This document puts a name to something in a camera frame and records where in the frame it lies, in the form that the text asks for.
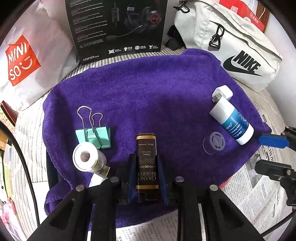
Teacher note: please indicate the white waist bag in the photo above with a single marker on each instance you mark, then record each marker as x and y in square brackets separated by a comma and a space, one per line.
[231, 34]

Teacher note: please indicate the red box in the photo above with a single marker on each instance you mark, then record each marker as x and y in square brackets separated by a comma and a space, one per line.
[249, 14]

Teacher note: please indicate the newspaper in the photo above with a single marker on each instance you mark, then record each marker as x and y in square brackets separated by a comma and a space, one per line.
[254, 197]

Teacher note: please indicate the purple towel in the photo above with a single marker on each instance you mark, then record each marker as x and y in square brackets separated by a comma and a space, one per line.
[150, 92]

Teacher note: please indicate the green binder clip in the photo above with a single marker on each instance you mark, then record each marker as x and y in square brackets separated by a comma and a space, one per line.
[101, 136]

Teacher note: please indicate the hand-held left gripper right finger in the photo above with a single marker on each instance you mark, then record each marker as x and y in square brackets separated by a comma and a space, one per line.
[163, 180]

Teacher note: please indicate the white wall charger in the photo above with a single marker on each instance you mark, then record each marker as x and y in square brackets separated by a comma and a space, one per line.
[225, 91]

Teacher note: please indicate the black and gold box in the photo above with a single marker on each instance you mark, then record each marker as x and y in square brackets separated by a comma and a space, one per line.
[146, 166]

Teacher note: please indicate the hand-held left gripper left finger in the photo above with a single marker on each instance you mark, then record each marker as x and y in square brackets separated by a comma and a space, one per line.
[131, 180]

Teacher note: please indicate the white tape roll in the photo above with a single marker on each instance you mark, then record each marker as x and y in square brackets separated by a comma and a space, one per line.
[97, 160]

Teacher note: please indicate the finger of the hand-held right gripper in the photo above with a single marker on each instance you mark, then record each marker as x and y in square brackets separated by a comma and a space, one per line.
[272, 140]
[272, 170]

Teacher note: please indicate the white shopping bag orange label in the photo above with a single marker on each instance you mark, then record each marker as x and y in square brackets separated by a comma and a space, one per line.
[46, 46]

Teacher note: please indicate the clear plastic cap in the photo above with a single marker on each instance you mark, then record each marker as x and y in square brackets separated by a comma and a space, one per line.
[216, 142]

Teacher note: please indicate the black headset box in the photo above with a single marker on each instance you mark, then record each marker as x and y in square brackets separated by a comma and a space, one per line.
[104, 30]

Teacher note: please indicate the white usb stick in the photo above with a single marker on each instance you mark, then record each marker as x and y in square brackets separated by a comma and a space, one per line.
[105, 171]

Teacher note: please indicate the white and blue bottle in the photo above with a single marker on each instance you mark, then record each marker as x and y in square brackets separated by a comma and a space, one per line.
[233, 122]

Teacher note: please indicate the brown patterned box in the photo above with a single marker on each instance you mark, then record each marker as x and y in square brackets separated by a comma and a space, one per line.
[8, 113]

